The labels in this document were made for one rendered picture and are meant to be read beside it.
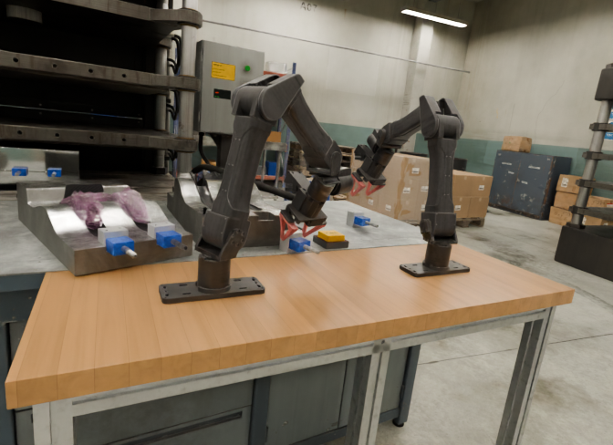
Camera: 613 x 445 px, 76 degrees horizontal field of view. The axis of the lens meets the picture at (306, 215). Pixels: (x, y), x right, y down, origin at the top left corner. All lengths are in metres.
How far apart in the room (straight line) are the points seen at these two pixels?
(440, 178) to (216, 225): 0.60
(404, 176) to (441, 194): 3.86
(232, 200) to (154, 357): 0.30
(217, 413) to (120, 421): 0.26
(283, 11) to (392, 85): 2.81
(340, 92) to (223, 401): 7.76
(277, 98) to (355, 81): 8.02
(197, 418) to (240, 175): 0.78
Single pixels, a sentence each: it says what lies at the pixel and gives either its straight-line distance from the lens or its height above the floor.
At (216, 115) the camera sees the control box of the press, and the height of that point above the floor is 1.15.
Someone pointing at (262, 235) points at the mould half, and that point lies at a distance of 1.09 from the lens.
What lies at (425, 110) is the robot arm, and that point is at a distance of 1.12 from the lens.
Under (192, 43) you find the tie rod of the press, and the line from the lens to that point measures 1.77.
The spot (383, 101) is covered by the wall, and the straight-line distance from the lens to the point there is 9.11.
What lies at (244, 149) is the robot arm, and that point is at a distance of 0.75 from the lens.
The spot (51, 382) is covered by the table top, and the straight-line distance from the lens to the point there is 0.63.
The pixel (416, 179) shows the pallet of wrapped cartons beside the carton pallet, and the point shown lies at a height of 0.67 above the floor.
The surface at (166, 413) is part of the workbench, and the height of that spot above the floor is 0.34.
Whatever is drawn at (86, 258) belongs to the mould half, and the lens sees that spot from 0.91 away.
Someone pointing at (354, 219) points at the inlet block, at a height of 0.83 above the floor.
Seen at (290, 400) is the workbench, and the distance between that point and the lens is 1.41.
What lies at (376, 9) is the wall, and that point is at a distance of 9.20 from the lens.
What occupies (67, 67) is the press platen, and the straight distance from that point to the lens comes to 1.78.
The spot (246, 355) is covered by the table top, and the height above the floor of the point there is 0.78.
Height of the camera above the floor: 1.13
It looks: 12 degrees down
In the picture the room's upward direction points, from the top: 6 degrees clockwise
